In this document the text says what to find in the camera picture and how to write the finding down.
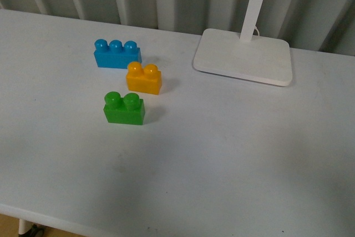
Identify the white table leg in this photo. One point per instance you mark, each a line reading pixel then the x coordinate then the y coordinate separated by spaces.
pixel 24 227

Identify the white desk lamp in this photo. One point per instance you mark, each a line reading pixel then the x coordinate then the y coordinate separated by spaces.
pixel 244 55

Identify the blue three-stud block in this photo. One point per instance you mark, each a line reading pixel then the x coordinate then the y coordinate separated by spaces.
pixel 115 54

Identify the yellow two-stud block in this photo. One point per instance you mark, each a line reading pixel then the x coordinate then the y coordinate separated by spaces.
pixel 144 79

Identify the green two-stud block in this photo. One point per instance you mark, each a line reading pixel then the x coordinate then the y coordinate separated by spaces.
pixel 129 109

